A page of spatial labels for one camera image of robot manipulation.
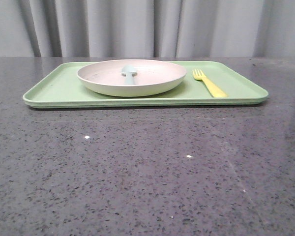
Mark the cream round plate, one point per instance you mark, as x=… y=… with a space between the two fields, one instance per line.
x=153 y=77

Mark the light blue plastic spoon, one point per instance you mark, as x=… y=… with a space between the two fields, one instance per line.
x=129 y=72

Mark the yellow plastic fork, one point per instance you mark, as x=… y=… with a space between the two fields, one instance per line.
x=213 y=89

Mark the light green plastic tray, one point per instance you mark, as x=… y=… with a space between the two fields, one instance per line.
x=62 y=89

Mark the grey pleated curtain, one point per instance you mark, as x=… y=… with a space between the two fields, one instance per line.
x=147 y=28

